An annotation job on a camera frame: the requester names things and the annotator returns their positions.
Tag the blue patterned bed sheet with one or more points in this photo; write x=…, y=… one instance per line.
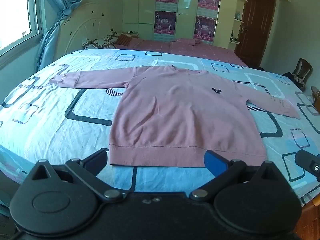
x=62, y=105

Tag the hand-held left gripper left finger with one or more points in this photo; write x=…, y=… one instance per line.
x=98, y=158

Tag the pink sweater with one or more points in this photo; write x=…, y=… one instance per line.
x=175, y=110

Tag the pink bedspread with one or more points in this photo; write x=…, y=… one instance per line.
x=205, y=51

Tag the white brown patterned pillow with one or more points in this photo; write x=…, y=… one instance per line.
x=111, y=36
x=96, y=44

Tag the white headboard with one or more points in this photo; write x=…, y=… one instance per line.
x=82, y=22

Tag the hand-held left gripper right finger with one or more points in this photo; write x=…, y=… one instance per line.
x=213, y=162

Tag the brown striped pillow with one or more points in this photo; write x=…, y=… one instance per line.
x=125, y=39

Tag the pale green wardrobe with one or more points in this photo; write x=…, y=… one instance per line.
x=185, y=10

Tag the wooden chair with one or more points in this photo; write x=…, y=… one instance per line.
x=301, y=72

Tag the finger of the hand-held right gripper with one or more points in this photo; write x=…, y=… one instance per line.
x=310, y=163

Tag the window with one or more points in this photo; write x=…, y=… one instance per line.
x=17, y=12

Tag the brown wooden door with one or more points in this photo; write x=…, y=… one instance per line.
x=255, y=27

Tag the blue curtain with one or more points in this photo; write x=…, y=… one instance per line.
x=57, y=27

